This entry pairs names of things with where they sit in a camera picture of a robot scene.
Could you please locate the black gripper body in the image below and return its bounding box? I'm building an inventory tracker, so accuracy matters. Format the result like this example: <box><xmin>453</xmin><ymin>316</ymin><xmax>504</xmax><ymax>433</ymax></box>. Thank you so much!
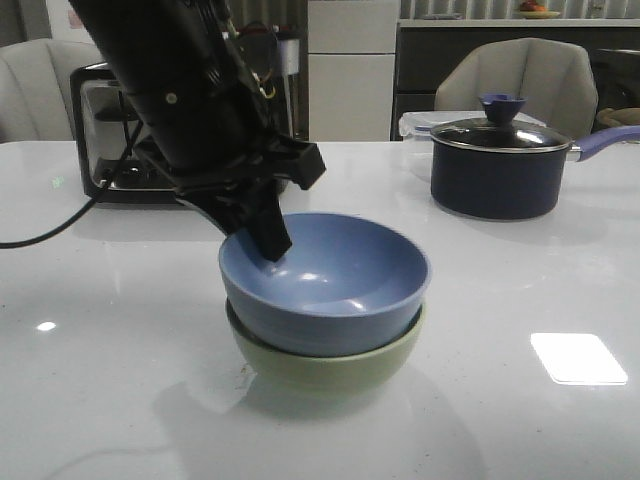
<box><xmin>133</xmin><ymin>130</ymin><xmax>301</xmax><ymax>239</ymax></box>

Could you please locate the black gripper finger in bowl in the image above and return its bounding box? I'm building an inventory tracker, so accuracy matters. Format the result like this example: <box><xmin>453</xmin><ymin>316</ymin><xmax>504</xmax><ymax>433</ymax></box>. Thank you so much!
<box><xmin>244</xmin><ymin>184</ymin><xmax>292</xmax><ymax>262</ymax></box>

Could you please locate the blue plastic bowl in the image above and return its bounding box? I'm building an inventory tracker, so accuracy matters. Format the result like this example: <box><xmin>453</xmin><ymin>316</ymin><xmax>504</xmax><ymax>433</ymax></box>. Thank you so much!
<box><xmin>218</xmin><ymin>212</ymin><xmax>431</xmax><ymax>357</ymax></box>

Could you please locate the green plastic bowl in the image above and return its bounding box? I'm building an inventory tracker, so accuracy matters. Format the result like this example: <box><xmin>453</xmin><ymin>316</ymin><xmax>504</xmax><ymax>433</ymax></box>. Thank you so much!
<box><xmin>225</xmin><ymin>302</ymin><xmax>427</xmax><ymax>397</ymax></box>

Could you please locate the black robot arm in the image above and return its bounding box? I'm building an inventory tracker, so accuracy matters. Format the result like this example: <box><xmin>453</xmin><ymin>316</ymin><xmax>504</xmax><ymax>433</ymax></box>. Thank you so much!
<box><xmin>72</xmin><ymin>1</ymin><xmax>291</xmax><ymax>261</ymax></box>

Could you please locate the black chrome four-slot toaster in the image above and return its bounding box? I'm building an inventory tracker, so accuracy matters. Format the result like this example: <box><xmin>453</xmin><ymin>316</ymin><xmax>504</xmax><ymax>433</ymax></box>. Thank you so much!
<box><xmin>70</xmin><ymin>62</ymin><xmax>177</xmax><ymax>206</ymax></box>

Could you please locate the clear plastic food container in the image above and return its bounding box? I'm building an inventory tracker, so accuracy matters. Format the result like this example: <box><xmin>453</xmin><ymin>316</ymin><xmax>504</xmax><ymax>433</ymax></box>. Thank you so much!
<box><xmin>398</xmin><ymin>110</ymin><xmax>544</xmax><ymax>143</ymax></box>

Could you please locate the white cabinet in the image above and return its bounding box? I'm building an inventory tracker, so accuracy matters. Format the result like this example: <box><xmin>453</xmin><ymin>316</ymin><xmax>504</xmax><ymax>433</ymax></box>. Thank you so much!
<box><xmin>308</xmin><ymin>1</ymin><xmax>400</xmax><ymax>141</ymax></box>

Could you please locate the beige chair left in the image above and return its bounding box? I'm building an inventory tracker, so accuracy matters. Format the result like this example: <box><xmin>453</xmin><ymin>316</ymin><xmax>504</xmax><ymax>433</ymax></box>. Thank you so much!
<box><xmin>1</xmin><ymin>38</ymin><xmax>103</xmax><ymax>143</ymax></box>

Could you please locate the beige chair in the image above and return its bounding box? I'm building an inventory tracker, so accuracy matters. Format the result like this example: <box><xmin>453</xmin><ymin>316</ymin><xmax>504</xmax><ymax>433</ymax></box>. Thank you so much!
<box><xmin>434</xmin><ymin>38</ymin><xmax>598</xmax><ymax>139</ymax></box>
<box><xmin>1</xmin><ymin>38</ymin><xmax>103</xmax><ymax>143</ymax></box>

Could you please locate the dark blue saucepan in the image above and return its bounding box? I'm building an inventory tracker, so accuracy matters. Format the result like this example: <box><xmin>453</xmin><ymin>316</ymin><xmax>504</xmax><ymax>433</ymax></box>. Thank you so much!
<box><xmin>431</xmin><ymin>125</ymin><xmax>639</xmax><ymax>220</ymax></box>

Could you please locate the glass pot lid blue knob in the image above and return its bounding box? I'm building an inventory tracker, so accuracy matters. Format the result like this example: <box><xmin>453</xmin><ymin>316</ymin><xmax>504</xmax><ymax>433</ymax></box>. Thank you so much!
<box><xmin>430</xmin><ymin>93</ymin><xmax>571</xmax><ymax>153</ymax></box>

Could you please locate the beige chair right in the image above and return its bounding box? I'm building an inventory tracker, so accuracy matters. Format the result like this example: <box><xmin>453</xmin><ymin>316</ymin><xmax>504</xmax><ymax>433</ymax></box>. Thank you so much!
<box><xmin>434</xmin><ymin>38</ymin><xmax>598</xmax><ymax>139</ymax></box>

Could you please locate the fruit bowl on counter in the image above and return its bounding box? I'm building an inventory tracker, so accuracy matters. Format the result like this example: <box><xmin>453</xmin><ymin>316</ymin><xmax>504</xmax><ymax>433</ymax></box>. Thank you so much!
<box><xmin>516</xmin><ymin>0</ymin><xmax>561</xmax><ymax>20</ymax></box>

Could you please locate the wicker basket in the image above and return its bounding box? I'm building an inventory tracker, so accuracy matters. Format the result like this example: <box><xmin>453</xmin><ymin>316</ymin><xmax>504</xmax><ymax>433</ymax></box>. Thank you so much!
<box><xmin>595</xmin><ymin>107</ymin><xmax>640</xmax><ymax>131</ymax></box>

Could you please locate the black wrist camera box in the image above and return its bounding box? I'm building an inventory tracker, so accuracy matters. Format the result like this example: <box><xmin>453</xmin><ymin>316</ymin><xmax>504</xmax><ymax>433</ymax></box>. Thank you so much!
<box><xmin>266</xmin><ymin>135</ymin><xmax>326</xmax><ymax>190</ymax></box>

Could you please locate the black cable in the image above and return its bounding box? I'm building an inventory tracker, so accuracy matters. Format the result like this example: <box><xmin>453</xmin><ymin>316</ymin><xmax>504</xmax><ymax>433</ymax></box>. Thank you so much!
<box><xmin>0</xmin><ymin>119</ymin><xmax>146</xmax><ymax>249</ymax></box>

